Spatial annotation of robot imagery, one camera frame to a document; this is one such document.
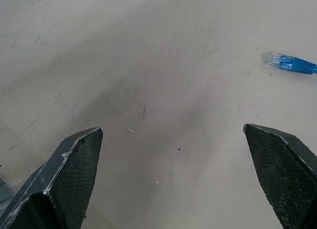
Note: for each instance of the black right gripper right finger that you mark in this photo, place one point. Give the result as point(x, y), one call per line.
point(284, 174)

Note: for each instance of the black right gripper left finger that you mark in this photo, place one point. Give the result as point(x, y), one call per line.
point(62, 179)

